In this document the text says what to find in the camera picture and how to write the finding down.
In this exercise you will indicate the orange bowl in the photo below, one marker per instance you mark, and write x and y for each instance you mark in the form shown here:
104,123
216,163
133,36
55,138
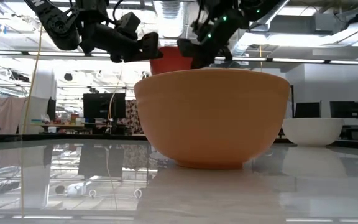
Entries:
211,118

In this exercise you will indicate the black desk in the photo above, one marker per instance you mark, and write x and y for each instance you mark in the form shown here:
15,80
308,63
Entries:
354,131

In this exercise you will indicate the long light bar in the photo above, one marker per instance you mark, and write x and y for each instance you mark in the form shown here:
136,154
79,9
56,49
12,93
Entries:
300,60

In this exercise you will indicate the red bowl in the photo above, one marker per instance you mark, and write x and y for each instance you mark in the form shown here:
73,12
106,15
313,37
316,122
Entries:
169,62

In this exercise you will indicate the brown patterned fabric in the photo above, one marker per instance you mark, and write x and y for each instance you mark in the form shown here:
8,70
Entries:
134,115

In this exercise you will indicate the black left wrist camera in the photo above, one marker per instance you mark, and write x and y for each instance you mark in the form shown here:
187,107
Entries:
128,24

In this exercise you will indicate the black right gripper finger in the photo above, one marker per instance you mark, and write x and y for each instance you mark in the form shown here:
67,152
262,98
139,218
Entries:
204,62
188,47

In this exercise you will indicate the round black speaker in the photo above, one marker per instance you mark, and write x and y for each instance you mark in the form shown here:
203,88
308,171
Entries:
68,76

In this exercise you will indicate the ribbed silver air duct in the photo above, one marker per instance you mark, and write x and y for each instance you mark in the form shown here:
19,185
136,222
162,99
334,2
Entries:
170,18

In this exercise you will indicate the pink curtain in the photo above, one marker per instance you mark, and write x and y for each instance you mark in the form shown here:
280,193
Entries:
6,115

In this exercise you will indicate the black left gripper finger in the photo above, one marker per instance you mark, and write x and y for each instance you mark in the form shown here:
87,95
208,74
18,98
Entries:
149,42
148,56

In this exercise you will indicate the grey rectangular duct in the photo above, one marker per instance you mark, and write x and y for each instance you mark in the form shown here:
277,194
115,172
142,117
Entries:
294,24

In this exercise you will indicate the narrow black monitor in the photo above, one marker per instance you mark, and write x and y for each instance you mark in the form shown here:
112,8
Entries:
51,109

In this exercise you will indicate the white bowl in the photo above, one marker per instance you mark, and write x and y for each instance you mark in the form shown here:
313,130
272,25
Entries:
312,132

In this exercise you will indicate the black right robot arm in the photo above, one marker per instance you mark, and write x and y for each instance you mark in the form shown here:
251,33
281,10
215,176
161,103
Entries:
266,6

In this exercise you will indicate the cluttered wooden desk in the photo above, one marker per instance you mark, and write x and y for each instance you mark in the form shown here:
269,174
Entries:
61,127

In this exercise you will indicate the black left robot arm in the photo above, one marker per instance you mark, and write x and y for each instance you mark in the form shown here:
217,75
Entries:
57,25

